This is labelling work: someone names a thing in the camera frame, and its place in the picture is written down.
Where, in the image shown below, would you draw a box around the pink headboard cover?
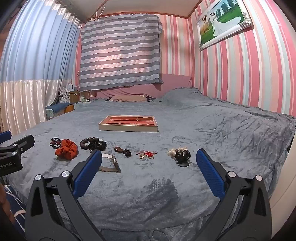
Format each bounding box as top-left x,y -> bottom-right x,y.
94,74 -> 194,98

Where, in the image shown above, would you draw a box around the white strap wristwatch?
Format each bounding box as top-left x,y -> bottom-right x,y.
99,153 -> 121,173

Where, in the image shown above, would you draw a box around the tan pillow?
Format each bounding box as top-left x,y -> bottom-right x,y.
110,95 -> 147,102

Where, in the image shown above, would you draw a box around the brown pendant black tassel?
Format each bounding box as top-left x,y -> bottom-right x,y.
114,147 -> 132,157

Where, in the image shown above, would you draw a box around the beige red jewelry tray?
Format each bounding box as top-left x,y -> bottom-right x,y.
98,115 -> 159,133

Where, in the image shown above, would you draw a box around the blue white curtain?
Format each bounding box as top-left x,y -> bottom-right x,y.
1,1 -> 82,135

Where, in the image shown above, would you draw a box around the black cord red bead bracelets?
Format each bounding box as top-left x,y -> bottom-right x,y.
49,137 -> 63,150

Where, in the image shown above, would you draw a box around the person left hand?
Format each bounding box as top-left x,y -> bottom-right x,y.
0,184 -> 15,224

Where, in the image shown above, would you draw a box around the brown wooden bead bracelet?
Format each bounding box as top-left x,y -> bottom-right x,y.
79,136 -> 107,152

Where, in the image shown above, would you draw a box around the grey striped hanging cloth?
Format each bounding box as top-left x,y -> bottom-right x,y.
79,14 -> 163,91

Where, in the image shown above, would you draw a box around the framed wedding photo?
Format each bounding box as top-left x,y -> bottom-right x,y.
197,0 -> 252,51

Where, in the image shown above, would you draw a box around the brown storage box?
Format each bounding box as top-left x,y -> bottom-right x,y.
69,91 -> 80,103

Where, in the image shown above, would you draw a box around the red string gold charm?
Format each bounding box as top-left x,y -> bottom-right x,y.
137,150 -> 157,159

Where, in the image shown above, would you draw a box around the grey velvet bed blanket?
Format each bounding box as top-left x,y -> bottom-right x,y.
4,88 -> 295,240

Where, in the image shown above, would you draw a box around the orange fabric scrunchie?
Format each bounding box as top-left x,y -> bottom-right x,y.
55,139 -> 78,161

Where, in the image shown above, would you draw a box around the blue padded bench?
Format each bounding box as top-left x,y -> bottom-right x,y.
45,102 -> 74,121

